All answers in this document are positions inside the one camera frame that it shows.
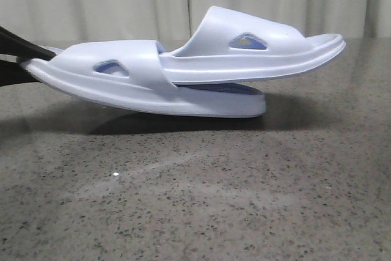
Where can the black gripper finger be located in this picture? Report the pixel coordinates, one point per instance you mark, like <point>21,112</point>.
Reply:
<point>14,45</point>
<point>11,73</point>

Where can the light blue slipper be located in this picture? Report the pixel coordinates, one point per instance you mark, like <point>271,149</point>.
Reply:
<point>231,46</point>
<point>128,74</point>

